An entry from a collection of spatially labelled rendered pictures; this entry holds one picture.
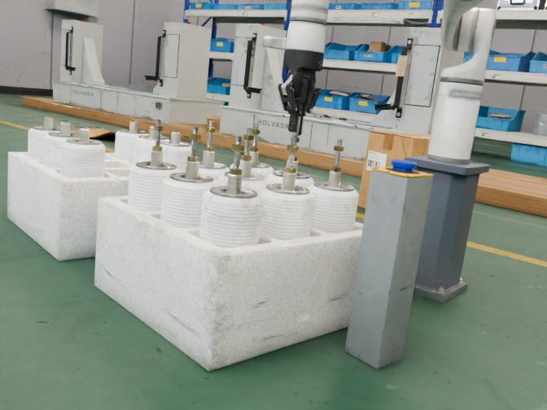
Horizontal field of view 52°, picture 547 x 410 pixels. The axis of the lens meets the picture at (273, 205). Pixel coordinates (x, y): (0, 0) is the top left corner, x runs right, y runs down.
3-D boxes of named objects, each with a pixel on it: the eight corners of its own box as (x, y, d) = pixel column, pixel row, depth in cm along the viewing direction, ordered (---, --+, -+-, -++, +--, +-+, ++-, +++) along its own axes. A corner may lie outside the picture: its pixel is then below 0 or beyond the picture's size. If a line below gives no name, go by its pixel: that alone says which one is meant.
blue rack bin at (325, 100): (336, 108, 676) (339, 90, 672) (363, 111, 654) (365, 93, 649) (312, 106, 638) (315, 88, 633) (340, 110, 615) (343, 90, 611)
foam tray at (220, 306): (246, 260, 136) (253, 188, 132) (372, 320, 108) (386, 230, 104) (93, 285, 109) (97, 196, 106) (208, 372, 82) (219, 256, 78)
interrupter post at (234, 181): (223, 193, 88) (225, 172, 87) (238, 193, 89) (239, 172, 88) (229, 196, 86) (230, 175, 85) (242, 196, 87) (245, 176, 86)
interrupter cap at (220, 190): (203, 189, 89) (203, 185, 89) (247, 190, 92) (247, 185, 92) (218, 199, 82) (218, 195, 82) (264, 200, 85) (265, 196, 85)
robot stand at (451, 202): (410, 272, 141) (431, 154, 135) (466, 289, 133) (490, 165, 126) (383, 283, 130) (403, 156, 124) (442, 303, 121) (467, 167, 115)
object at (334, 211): (356, 283, 106) (369, 191, 103) (321, 291, 100) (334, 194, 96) (321, 268, 113) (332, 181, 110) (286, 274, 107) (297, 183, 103)
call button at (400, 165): (399, 171, 89) (400, 159, 89) (420, 176, 87) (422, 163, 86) (383, 172, 87) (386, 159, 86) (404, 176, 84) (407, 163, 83)
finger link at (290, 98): (279, 81, 104) (288, 106, 108) (274, 88, 103) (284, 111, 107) (291, 83, 102) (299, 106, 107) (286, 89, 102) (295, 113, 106)
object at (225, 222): (186, 291, 93) (194, 185, 89) (239, 288, 97) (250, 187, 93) (203, 315, 85) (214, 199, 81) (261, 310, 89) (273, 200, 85)
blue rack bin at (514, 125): (483, 127, 567) (487, 106, 563) (522, 132, 545) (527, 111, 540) (466, 126, 528) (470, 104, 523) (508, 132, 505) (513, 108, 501)
